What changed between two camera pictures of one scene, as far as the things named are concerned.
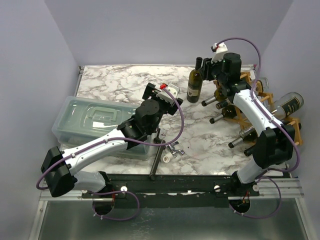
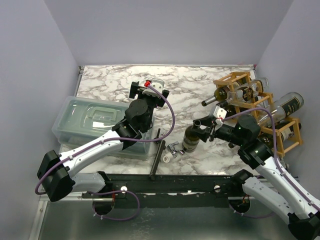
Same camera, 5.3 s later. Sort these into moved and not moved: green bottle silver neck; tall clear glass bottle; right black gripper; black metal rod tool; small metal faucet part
Moved: right black gripper
Not moved: green bottle silver neck; tall clear glass bottle; small metal faucet part; black metal rod tool
